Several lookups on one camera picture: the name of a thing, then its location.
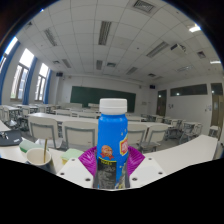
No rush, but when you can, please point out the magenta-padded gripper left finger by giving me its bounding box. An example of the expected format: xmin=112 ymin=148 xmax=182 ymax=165
xmin=56 ymin=145 xmax=99 ymax=189

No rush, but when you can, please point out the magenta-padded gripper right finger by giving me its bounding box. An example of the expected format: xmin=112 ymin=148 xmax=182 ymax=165
xmin=126 ymin=145 xmax=167 ymax=189

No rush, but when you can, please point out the blue white-capped drink bottle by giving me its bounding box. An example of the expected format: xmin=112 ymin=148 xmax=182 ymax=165
xmin=92 ymin=97 xmax=131 ymax=190

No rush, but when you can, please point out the yellow and green sponge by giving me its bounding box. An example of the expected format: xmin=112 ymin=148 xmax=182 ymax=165
xmin=60 ymin=147 xmax=85 ymax=166

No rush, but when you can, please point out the thin yellow stick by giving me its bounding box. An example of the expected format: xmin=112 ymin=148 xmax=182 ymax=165
xmin=42 ymin=137 xmax=48 ymax=164

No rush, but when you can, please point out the group of classroom chairs and desks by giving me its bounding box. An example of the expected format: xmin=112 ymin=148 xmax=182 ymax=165
xmin=0 ymin=102 xmax=223 ymax=155

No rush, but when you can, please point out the dark blue mug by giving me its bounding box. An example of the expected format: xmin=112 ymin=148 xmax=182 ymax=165
xmin=25 ymin=147 xmax=57 ymax=175

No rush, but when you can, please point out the light green sponge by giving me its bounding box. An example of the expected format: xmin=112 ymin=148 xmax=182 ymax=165
xmin=18 ymin=139 xmax=46 ymax=158

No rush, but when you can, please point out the dark door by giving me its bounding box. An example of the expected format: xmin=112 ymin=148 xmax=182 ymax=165
xmin=156 ymin=88 xmax=168 ymax=117

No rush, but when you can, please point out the dark green chalkboard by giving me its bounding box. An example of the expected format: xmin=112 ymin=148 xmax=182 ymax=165
xmin=69 ymin=85 xmax=137 ymax=114

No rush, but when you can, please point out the blue curtain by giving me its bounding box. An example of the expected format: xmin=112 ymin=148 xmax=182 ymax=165
xmin=0 ymin=39 xmax=21 ymax=105
xmin=21 ymin=56 xmax=38 ymax=106
xmin=43 ymin=69 xmax=53 ymax=105

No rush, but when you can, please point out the tall window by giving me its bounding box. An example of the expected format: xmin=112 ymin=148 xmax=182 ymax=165
xmin=10 ymin=48 xmax=35 ymax=101
xmin=0 ymin=35 xmax=20 ymax=66
xmin=34 ymin=62 xmax=50 ymax=102

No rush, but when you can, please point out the white ceiling projector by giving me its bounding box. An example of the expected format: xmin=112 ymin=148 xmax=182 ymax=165
xmin=170 ymin=42 xmax=188 ymax=56

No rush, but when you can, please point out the group of ceiling lights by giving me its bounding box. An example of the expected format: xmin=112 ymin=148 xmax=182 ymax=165
xmin=42 ymin=0 xmax=222 ymax=78

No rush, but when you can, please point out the long dark wall window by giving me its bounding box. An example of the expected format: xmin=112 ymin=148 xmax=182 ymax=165
xmin=170 ymin=83 xmax=209 ymax=98

